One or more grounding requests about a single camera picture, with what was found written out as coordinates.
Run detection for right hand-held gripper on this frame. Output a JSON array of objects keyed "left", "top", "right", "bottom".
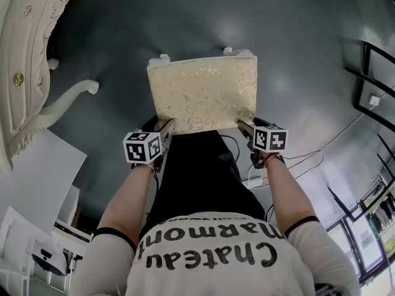
[{"left": 237, "top": 118, "right": 289, "bottom": 169}]

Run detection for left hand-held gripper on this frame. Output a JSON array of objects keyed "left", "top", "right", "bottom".
[{"left": 122, "top": 116, "right": 178, "bottom": 173}]

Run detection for cream gold patterned cushion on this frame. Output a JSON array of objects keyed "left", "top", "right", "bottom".
[{"left": 146, "top": 46, "right": 259, "bottom": 135}]

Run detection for white ornate table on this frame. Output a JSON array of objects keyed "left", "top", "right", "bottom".
[{"left": 0, "top": 0, "right": 100, "bottom": 175}]

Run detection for person's left forearm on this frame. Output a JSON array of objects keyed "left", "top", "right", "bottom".
[{"left": 98, "top": 162, "right": 156, "bottom": 243}]

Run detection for person's right forearm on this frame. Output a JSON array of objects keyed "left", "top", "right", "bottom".
[{"left": 264, "top": 154, "right": 320, "bottom": 240}]

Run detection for white power strip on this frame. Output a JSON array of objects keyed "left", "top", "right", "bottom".
[{"left": 243, "top": 177, "right": 270, "bottom": 189}]

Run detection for person's black trousers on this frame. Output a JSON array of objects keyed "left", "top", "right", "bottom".
[{"left": 144, "top": 131, "right": 267, "bottom": 228}]

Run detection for black-legged white table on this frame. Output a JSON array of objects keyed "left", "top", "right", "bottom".
[{"left": 344, "top": 38, "right": 395, "bottom": 123}]

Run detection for white cabinet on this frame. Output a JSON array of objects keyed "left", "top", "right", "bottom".
[{"left": 54, "top": 184, "right": 94, "bottom": 244}]

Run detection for flat white board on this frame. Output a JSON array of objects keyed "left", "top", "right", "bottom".
[{"left": 11, "top": 128, "right": 88, "bottom": 237}]

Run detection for black-framed window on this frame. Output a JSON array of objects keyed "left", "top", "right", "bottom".
[{"left": 326, "top": 162, "right": 395, "bottom": 285}]

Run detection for white printed t-shirt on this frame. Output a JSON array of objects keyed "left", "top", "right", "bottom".
[{"left": 70, "top": 216, "right": 362, "bottom": 296}]

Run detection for white device with black marks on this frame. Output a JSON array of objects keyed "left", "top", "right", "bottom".
[{"left": 31, "top": 245, "right": 78, "bottom": 278}]

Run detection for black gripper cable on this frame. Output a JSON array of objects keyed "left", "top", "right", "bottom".
[
  {"left": 151, "top": 170, "right": 162, "bottom": 197},
  {"left": 220, "top": 134, "right": 242, "bottom": 167}
]

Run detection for white floor cable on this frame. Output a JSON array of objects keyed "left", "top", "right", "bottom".
[{"left": 285, "top": 89, "right": 395, "bottom": 168}]

